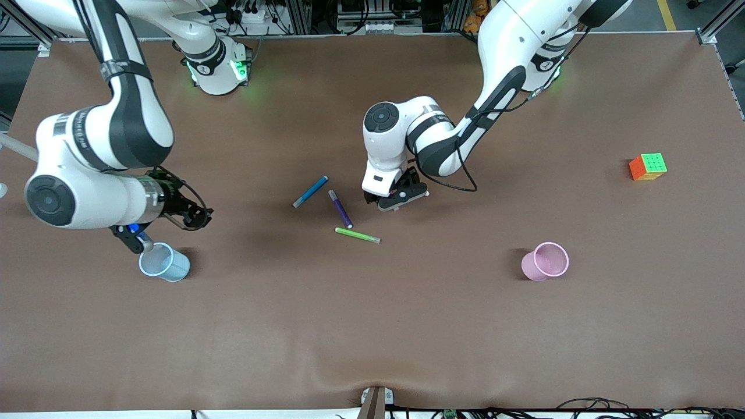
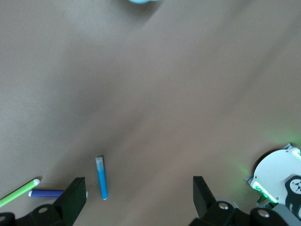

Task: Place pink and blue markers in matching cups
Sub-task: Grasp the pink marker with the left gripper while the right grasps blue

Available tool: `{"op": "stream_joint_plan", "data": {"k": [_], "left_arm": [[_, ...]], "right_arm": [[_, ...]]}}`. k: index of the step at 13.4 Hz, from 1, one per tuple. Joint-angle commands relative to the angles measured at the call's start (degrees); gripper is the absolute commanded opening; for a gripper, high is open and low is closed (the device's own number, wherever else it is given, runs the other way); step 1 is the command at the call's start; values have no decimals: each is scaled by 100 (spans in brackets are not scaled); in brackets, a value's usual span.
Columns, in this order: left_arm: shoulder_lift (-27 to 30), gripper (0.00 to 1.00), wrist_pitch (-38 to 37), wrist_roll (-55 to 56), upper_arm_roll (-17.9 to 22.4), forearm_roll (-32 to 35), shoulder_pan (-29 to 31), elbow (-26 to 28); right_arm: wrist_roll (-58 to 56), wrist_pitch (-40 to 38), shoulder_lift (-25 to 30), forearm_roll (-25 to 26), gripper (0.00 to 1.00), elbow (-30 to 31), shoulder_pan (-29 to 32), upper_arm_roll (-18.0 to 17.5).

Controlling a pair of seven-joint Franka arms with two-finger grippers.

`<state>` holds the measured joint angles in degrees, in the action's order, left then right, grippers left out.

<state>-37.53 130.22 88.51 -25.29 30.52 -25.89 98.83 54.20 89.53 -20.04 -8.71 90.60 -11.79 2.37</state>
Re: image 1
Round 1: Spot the blue marker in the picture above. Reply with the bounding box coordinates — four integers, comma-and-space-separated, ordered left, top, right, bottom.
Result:
292, 176, 329, 209

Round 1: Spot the purple marker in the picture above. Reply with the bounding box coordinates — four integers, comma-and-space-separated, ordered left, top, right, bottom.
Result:
328, 189, 354, 229

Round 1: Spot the green marker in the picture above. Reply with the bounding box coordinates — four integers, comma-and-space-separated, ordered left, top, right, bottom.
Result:
335, 227, 381, 244

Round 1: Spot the light blue cup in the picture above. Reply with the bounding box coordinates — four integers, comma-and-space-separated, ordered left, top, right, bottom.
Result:
139, 242, 191, 283

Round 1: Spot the pink cup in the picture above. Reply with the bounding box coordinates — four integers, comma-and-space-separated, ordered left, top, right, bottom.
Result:
521, 242, 570, 282

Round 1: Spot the grey electronics unit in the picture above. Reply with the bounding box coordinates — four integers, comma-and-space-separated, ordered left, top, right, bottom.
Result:
336, 0, 396, 34

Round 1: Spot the orange packets pile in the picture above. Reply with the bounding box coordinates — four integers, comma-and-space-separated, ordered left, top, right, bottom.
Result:
464, 0, 491, 33

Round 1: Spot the white power strip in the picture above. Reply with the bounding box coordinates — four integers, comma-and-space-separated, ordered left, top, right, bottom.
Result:
230, 7, 267, 25

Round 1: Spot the colourful puzzle cube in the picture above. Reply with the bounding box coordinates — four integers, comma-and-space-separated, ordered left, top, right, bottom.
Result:
629, 152, 668, 182

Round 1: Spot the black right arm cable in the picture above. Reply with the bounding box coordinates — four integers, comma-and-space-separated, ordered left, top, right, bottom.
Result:
74, 0, 211, 231

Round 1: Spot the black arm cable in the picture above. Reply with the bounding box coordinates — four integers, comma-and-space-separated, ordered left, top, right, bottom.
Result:
74, 0, 211, 231
407, 26, 591, 194

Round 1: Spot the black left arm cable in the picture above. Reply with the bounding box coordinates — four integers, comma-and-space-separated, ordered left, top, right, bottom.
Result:
407, 26, 591, 194

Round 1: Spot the aluminium frame post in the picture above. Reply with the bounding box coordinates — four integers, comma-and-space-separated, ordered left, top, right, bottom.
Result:
289, 0, 312, 34
444, 0, 466, 33

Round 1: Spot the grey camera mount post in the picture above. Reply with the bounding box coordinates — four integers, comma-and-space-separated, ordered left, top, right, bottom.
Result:
357, 385, 395, 419

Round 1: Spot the aluminium frame beam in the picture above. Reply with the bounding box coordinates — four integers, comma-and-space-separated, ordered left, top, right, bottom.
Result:
696, 0, 745, 46
0, 0, 56, 58

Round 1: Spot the black cable bundle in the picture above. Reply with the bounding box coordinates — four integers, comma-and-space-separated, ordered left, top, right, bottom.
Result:
556, 397, 745, 419

